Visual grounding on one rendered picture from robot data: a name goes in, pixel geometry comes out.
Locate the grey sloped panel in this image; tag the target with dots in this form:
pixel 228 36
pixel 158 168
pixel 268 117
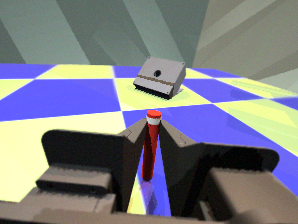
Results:
pixel 161 76

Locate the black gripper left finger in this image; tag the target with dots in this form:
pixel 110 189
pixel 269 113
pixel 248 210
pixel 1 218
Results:
pixel 119 152

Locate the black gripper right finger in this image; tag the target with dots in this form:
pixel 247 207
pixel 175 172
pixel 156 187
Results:
pixel 185 161

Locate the red peg with white band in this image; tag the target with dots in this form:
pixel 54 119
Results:
pixel 150 144

